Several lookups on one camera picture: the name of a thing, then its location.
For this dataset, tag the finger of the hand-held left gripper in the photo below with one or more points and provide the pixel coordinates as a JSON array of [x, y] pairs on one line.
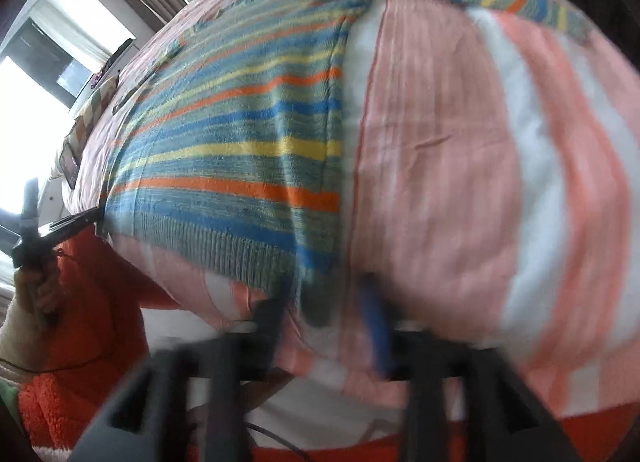
[[70, 227], [31, 207]]

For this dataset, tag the dark picture frame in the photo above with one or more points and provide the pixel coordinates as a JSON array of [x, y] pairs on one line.
[[70, 164]]

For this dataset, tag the striped knit sweater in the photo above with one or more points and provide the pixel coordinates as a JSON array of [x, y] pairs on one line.
[[225, 167]]

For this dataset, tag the large window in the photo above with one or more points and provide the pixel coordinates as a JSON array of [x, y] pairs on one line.
[[35, 87]]

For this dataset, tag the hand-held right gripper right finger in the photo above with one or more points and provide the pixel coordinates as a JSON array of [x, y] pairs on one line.
[[375, 322]]

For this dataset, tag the pink striped bed cover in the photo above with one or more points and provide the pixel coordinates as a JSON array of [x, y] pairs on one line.
[[440, 167]]

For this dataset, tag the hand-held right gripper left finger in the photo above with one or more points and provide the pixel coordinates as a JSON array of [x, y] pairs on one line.
[[270, 314]]

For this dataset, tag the striped cushion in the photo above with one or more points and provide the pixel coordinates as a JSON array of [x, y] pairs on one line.
[[97, 107]]

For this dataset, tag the white sheer curtain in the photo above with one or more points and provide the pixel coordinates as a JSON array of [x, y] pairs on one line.
[[80, 37]]

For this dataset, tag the person's left hand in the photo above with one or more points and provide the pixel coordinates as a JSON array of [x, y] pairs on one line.
[[22, 292]]

